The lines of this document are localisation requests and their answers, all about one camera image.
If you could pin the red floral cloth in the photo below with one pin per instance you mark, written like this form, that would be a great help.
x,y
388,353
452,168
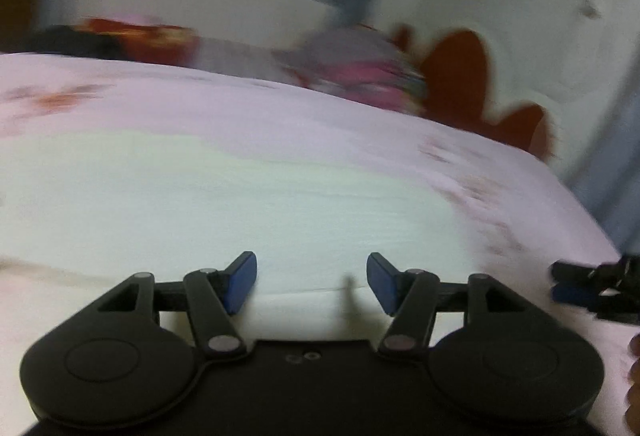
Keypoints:
x,y
150,39

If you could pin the white wall hook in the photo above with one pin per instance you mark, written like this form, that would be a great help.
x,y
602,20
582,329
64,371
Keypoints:
x,y
590,9

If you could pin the pink floral bed sheet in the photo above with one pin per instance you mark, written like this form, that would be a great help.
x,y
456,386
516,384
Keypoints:
x,y
350,136

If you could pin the grey striped cloth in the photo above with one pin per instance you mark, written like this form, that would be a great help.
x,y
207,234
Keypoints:
x,y
235,59

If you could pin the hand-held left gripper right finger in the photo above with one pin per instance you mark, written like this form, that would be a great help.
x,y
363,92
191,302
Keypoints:
x,y
381,281

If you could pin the black cloth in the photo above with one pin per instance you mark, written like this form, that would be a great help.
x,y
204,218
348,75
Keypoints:
x,y
75,41

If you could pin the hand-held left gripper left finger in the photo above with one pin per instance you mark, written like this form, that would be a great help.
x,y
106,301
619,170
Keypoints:
x,y
241,277

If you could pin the stack of folded clothes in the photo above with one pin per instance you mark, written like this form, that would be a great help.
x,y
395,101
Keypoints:
x,y
360,71

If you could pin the white knit garment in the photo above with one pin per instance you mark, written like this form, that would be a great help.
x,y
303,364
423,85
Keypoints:
x,y
200,206

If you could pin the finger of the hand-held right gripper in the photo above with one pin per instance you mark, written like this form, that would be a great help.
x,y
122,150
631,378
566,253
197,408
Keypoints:
x,y
575,270
575,295

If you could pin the person's right hand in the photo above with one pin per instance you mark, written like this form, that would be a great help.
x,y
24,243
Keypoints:
x,y
635,376

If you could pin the white headboard with red hearts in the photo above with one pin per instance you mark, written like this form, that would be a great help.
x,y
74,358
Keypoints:
x,y
460,76

